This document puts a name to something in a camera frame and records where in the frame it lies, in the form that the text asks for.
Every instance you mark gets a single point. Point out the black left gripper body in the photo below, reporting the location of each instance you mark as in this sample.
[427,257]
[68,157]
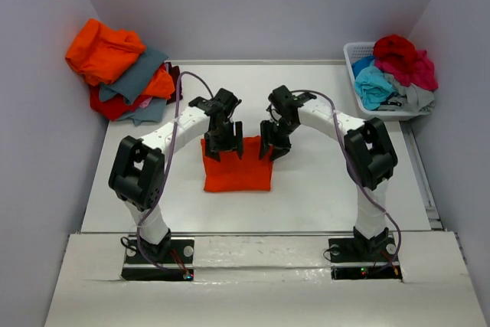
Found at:
[223,140]

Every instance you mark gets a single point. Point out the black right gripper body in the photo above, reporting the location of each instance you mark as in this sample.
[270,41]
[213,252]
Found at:
[277,133]

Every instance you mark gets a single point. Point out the orange t shirt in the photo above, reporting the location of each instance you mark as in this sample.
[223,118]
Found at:
[250,173]

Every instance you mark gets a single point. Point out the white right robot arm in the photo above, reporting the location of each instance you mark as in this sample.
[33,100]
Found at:
[369,155]

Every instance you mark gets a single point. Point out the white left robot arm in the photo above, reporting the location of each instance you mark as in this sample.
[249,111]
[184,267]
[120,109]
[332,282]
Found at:
[141,165]

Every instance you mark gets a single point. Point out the dark maroon folded shirt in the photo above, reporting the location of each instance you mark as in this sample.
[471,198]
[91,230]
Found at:
[174,71]

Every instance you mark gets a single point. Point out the pink folded shirt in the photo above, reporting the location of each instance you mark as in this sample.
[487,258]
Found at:
[145,103]

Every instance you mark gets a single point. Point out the white plastic laundry basket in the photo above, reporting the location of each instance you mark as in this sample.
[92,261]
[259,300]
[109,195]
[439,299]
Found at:
[355,51]

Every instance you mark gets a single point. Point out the teal shirt in basket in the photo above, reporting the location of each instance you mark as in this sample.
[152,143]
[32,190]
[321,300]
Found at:
[370,84]

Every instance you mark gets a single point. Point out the grey-blue folded shirt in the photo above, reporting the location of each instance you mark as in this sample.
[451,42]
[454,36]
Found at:
[134,80]

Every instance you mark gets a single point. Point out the red folded shirt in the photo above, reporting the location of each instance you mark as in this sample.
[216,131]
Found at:
[160,89]

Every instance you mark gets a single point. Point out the red shirt in basket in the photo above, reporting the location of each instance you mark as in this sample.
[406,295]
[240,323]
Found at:
[396,51]

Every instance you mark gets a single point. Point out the grey shirt in basket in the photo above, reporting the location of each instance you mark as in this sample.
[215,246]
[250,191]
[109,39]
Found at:
[411,99]

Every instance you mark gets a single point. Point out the orange folded shirt on pile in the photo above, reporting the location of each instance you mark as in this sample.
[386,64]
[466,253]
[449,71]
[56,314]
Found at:
[101,55]

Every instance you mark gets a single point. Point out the magenta shirt in basket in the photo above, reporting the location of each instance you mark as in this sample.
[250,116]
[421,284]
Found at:
[423,74]

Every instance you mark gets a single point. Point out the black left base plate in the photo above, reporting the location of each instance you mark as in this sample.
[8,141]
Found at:
[175,266]

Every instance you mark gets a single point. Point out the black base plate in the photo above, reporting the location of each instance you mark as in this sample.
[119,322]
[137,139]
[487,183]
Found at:
[175,266]
[349,265]

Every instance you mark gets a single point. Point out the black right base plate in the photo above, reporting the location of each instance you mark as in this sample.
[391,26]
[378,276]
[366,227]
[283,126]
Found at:
[349,265]

